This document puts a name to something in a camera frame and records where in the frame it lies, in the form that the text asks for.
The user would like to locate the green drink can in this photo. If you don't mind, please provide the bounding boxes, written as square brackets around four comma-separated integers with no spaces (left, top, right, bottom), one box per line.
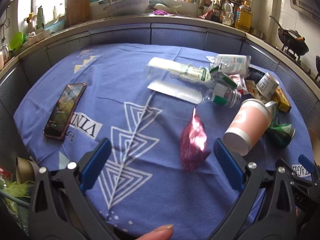
[264,100,296,149]

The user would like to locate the yellow red seasoning box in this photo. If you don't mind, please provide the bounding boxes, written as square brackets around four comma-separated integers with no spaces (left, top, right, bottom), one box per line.
[272,87,291,113]

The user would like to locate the pink white paper cup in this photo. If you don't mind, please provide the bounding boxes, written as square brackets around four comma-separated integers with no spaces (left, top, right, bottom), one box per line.
[223,99,272,156]

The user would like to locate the white yogurt cup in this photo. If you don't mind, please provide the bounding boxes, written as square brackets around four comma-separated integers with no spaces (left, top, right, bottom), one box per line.
[256,72,279,100]

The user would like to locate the red white snack bag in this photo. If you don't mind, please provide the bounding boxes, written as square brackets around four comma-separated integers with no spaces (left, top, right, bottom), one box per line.
[229,74,249,95]

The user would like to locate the pink foil wrapper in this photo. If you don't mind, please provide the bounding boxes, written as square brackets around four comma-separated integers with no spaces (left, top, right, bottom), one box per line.
[180,107,210,172]

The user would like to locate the clear plastic bottle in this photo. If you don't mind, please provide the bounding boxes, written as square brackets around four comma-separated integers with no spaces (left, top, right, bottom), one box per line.
[144,57,242,108]

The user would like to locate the white tissue pack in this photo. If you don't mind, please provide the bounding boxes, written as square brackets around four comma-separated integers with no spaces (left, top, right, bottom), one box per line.
[212,54,251,77]

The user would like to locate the green white torn wrapper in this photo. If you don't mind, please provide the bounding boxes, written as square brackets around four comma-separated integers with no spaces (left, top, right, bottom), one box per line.
[209,67,238,89]

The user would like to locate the orange snack wrapper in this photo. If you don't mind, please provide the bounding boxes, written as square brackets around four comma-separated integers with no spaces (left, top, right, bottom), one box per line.
[245,80,266,103]

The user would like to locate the dark blue milk carton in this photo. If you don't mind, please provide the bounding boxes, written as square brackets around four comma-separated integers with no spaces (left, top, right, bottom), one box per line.
[245,67,265,83]

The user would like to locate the brown trash bin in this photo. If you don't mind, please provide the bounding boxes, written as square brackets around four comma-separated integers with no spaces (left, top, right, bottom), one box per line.
[308,128,320,166]

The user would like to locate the person's left hand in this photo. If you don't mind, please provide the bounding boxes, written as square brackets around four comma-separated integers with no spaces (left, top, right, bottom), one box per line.
[137,224,174,240]

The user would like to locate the smartphone in red case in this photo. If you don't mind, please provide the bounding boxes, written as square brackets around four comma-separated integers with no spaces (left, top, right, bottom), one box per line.
[43,82,87,140]

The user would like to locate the black wok with spatula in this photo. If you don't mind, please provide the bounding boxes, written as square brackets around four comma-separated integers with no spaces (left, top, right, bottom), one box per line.
[269,15,309,57]

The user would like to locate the yellow cooking oil bottle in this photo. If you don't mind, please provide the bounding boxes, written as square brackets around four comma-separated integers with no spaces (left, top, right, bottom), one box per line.
[235,4,253,33]

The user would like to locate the white plastic jug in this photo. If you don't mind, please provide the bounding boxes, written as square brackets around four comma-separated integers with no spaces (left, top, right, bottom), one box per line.
[221,0,234,26]

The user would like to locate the wooden cutting board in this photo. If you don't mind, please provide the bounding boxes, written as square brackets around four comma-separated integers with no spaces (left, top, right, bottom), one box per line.
[66,0,91,27]

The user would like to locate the white enamel basin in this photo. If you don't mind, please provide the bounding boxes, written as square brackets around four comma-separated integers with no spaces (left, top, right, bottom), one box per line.
[103,0,149,17]

